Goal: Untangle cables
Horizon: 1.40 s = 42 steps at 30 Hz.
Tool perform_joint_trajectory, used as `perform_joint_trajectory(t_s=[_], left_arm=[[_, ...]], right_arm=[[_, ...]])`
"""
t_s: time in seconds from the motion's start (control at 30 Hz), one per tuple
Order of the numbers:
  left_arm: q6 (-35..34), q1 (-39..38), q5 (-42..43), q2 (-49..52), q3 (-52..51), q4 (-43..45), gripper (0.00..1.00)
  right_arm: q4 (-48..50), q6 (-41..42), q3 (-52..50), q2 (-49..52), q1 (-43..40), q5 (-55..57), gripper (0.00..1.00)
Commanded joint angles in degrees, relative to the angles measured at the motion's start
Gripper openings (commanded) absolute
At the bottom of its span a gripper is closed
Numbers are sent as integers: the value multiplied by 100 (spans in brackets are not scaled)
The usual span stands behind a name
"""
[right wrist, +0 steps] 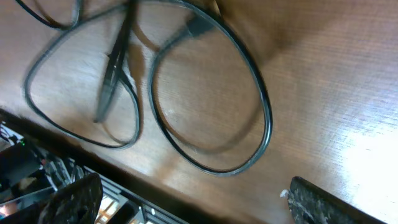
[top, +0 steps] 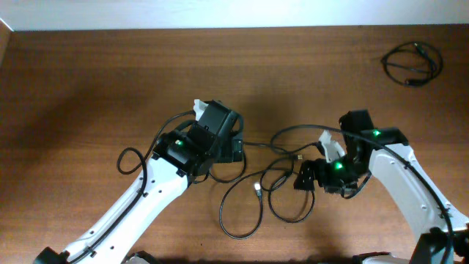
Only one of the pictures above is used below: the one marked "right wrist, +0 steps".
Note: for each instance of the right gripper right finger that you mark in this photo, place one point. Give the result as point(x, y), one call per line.
point(309, 204)

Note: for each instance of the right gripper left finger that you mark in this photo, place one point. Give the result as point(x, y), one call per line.
point(78, 202)

